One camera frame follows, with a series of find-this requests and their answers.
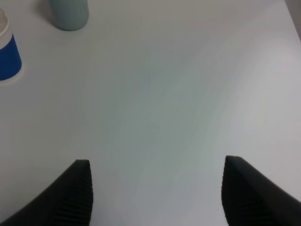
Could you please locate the blue sleeved paper cup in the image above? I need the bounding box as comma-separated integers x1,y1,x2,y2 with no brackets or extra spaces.
0,9,22,81

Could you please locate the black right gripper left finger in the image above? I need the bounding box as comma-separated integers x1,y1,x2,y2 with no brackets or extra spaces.
1,160,94,226

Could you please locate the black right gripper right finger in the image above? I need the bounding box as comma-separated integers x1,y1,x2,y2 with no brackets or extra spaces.
221,155,301,226

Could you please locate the teal plastic cup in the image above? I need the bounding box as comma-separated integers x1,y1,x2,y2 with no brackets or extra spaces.
49,0,89,31

